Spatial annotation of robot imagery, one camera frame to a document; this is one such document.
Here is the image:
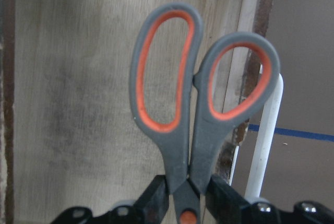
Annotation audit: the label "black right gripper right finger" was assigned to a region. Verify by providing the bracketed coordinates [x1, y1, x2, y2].
[206, 174, 333, 223]

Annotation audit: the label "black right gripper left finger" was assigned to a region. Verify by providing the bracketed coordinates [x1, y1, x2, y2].
[52, 175, 169, 224]

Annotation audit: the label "wooden drawer with white handle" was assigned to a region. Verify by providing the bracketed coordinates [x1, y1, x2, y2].
[13, 0, 285, 224]

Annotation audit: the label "grey orange scissors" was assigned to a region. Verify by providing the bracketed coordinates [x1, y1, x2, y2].
[129, 3, 280, 223]

